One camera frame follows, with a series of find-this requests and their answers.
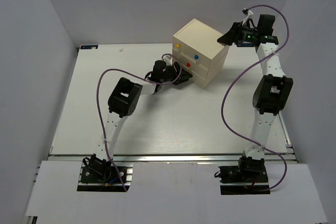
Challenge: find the red knob drawer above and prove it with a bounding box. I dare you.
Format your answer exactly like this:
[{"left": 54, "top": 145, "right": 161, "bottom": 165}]
[
  {"left": 172, "top": 50, "right": 211, "bottom": 79},
  {"left": 182, "top": 62, "right": 208, "bottom": 88}
]

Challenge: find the blue knob drawer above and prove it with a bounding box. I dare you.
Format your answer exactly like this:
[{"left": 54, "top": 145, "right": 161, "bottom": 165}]
[{"left": 184, "top": 46, "right": 212, "bottom": 69}]

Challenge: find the cream drawer cabinet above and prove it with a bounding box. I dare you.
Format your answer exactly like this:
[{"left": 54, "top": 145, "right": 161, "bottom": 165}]
[{"left": 173, "top": 19, "right": 229, "bottom": 85}]

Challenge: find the yellow knob drawer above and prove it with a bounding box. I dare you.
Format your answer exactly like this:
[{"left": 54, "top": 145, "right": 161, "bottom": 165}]
[{"left": 172, "top": 37, "right": 187, "bottom": 54}]

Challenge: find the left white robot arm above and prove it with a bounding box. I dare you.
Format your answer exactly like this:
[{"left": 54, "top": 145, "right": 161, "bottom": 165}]
[{"left": 94, "top": 60, "right": 193, "bottom": 165}]

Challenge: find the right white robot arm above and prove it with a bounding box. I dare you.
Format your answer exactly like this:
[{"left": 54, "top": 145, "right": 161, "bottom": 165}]
[{"left": 217, "top": 14, "right": 293, "bottom": 172}]

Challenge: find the right blue label sticker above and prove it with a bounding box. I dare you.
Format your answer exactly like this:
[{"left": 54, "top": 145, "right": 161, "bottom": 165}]
[{"left": 236, "top": 43, "right": 254, "bottom": 48}]

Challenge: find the blue label sticker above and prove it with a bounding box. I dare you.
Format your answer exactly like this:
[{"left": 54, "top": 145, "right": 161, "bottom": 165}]
[
  {"left": 80, "top": 45, "right": 98, "bottom": 50},
  {"left": 236, "top": 43, "right": 254, "bottom": 48}
]

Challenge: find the left blue label sticker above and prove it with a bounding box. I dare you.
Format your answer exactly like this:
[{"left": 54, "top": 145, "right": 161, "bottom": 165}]
[{"left": 80, "top": 45, "right": 98, "bottom": 50}]

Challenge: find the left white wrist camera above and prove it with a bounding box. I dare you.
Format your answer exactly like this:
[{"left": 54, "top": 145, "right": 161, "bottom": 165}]
[{"left": 161, "top": 54, "right": 173, "bottom": 64}]

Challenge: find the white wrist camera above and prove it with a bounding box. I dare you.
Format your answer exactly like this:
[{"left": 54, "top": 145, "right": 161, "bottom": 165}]
[
  {"left": 161, "top": 54, "right": 173, "bottom": 64},
  {"left": 242, "top": 8, "right": 254, "bottom": 26}
]

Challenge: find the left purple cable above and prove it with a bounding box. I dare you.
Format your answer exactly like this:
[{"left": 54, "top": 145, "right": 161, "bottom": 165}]
[{"left": 96, "top": 54, "right": 182, "bottom": 192}]

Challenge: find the purple cable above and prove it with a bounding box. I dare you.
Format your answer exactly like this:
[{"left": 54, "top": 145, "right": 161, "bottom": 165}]
[
  {"left": 220, "top": 4, "right": 291, "bottom": 191},
  {"left": 96, "top": 54, "right": 182, "bottom": 192}
]

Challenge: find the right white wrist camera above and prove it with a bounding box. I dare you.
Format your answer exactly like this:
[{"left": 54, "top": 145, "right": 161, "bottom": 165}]
[{"left": 242, "top": 8, "right": 254, "bottom": 26}]

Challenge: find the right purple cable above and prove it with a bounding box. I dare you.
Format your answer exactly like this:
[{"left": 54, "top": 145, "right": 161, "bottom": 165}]
[{"left": 220, "top": 4, "right": 291, "bottom": 191}]

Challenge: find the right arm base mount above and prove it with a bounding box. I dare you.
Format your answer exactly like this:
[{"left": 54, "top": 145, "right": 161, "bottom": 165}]
[{"left": 214, "top": 157, "right": 270, "bottom": 195}]

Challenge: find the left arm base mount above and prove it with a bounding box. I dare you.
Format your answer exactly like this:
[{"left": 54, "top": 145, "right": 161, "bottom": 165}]
[{"left": 77, "top": 155, "right": 131, "bottom": 193}]

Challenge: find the aluminium right rail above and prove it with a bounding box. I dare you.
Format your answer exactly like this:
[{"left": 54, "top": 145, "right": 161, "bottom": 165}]
[{"left": 256, "top": 48, "right": 294, "bottom": 154}]

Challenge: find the aluminium rail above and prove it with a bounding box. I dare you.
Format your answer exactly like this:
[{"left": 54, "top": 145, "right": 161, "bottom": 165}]
[
  {"left": 48, "top": 152, "right": 297, "bottom": 162},
  {"left": 256, "top": 48, "right": 294, "bottom": 154}
]

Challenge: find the aluminium front rail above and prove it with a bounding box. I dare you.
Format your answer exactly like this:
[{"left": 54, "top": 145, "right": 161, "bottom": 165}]
[{"left": 48, "top": 152, "right": 297, "bottom": 162}]

